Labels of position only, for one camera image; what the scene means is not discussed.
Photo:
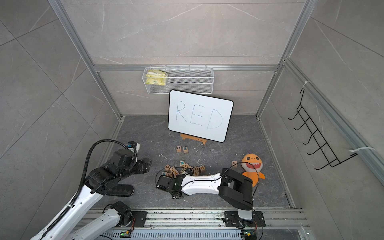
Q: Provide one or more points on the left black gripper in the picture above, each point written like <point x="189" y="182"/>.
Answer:
<point x="146" y="167"/>

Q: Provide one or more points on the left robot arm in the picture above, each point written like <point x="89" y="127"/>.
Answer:
<point x="100" y="182"/>

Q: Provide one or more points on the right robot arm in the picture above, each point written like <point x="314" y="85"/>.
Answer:
<point x="232" y="186"/>

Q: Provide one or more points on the wooden block brown C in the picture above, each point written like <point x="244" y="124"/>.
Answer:
<point x="167" y="167"/>

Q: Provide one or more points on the black oval pad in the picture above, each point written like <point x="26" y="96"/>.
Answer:
<point x="121" y="190"/>

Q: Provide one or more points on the wooden block brown H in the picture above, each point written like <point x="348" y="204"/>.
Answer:
<point x="202" y="168"/>

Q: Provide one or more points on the wooden easel stand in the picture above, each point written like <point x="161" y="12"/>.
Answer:
<point x="203" y="141"/>

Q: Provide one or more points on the white dry-erase board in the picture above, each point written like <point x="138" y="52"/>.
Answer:
<point x="199" y="115"/>

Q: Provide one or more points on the orange shark plush toy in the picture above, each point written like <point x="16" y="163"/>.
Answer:
<point x="252" y="164"/>

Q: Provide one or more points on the yellow packet in basket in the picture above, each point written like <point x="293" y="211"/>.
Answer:
<point x="156" y="77"/>

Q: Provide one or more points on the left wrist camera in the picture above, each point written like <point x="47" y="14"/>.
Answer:
<point x="134" y="147"/>

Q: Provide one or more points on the white wire mesh basket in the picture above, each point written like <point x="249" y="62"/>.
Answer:
<point x="196" y="80"/>

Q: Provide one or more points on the metal base rail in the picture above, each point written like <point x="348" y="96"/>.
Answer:
<point x="211" y="224"/>

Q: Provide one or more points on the black wall hook rack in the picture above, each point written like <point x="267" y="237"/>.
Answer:
<point x="317" y="137"/>

